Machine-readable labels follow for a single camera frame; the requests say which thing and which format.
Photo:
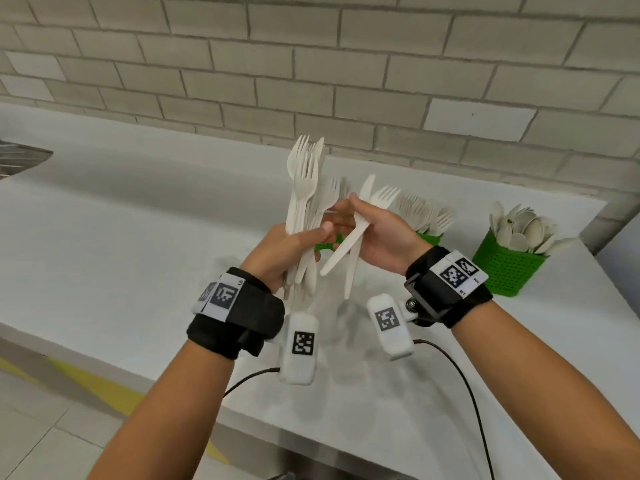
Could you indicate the person's left hand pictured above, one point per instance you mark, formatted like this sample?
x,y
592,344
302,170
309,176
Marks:
x,y
272,254

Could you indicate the person's right hand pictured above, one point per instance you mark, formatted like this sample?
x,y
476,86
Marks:
x,y
395,239

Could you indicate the bunch of white plastic forks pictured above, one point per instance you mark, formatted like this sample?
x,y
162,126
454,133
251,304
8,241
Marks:
x,y
425,214

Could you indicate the white plastic fork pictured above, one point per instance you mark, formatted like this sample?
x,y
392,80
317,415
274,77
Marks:
x,y
385,194

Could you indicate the white plastic knife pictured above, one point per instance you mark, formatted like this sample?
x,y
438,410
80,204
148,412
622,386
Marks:
x,y
367,187

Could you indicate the handful of white plastic cutlery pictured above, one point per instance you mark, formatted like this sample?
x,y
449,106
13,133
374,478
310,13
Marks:
x,y
302,184

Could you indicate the person's left forearm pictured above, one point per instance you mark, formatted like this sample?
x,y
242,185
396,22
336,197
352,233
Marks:
x,y
165,414

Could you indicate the person's right forearm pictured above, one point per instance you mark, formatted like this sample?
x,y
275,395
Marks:
x,y
540,389

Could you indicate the black left wrist band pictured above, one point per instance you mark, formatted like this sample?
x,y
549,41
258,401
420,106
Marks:
x,y
255,314

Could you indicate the black wrist band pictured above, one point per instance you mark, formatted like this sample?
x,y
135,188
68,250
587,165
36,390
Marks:
x,y
255,314
465,304

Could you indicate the black right wrist band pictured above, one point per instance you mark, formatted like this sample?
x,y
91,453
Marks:
x,y
465,304

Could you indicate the grey metal tray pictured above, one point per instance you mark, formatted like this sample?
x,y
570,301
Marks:
x,y
20,157

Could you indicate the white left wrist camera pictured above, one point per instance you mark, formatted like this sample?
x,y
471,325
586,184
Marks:
x,y
297,369

